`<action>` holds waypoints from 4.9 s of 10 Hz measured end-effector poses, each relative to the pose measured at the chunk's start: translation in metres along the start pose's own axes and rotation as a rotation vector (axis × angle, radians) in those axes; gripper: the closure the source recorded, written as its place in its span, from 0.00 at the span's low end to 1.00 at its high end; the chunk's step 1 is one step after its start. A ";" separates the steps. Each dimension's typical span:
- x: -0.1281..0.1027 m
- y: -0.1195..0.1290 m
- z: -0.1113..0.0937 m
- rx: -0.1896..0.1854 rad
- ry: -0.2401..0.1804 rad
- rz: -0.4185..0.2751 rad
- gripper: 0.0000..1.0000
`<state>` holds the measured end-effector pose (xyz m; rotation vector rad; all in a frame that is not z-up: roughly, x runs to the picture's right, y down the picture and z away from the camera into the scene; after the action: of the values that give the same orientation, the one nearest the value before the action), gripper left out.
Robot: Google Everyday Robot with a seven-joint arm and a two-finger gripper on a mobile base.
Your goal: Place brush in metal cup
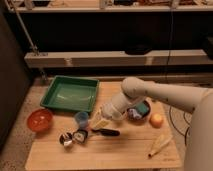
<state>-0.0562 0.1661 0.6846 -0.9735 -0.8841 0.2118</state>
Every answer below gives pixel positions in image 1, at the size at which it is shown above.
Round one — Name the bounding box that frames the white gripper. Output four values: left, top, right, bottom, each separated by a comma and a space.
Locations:
91, 92, 134, 130

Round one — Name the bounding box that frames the black dish brush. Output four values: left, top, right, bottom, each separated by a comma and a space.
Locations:
72, 128, 120, 144

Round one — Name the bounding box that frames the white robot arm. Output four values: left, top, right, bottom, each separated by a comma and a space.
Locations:
91, 77, 213, 171

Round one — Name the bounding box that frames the small blue cup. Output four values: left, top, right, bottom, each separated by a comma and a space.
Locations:
74, 111, 89, 128

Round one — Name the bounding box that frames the shiny metal cup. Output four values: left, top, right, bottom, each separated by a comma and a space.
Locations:
59, 132, 72, 147

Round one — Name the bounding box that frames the dark bowl with items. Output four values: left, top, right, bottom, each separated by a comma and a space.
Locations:
127, 100, 151, 121

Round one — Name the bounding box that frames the green plastic tray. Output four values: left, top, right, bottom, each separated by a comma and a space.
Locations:
40, 76, 99, 113

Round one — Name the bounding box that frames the orange round fruit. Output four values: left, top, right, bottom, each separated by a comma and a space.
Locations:
149, 114, 163, 128

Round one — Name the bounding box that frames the orange plastic bowl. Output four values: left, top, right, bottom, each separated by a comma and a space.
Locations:
27, 109, 53, 132

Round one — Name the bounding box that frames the yellow corn cob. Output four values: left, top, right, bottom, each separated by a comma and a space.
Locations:
148, 134, 172, 157

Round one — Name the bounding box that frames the dark object on shelf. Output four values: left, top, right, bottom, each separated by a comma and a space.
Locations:
124, 41, 152, 55

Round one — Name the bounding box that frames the lower wooden shelf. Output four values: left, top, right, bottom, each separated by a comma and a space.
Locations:
25, 50, 213, 68

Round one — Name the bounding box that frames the black cable on floor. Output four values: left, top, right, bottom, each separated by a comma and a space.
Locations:
168, 105, 194, 148

